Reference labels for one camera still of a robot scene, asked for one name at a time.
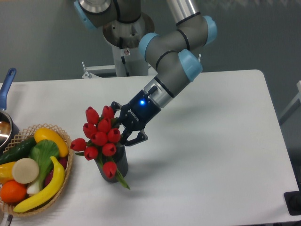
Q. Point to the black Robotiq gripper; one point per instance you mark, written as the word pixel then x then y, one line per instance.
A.
pixel 135 115

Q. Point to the red tulip bouquet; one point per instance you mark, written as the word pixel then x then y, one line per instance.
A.
pixel 104 137

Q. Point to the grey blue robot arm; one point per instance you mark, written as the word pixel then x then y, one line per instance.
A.
pixel 193 30

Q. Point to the grey ribbed vase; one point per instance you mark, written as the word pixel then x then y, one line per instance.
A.
pixel 120 159

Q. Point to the dark red vegetable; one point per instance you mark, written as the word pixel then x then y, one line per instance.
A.
pixel 63 162

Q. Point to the green bok choy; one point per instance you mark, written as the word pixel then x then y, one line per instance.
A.
pixel 41 153

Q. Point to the woven wicker basket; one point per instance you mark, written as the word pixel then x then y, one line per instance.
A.
pixel 23 135

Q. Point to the yellow banana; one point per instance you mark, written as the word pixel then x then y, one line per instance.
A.
pixel 46 193

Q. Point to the green cucumber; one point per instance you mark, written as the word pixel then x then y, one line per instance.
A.
pixel 19 151

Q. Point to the beige round disc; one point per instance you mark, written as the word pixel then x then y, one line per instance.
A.
pixel 25 170

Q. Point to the yellow bell pepper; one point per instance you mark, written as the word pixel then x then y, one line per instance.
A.
pixel 6 172

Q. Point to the orange fruit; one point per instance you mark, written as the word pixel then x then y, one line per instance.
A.
pixel 13 192

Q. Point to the black device at edge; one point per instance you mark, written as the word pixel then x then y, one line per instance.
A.
pixel 293 202

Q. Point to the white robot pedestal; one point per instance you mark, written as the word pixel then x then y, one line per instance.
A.
pixel 124 41

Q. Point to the blue handled saucepan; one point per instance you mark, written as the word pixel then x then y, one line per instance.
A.
pixel 8 129

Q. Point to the white table leg frame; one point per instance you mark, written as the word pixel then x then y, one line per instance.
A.
pixel 293 105

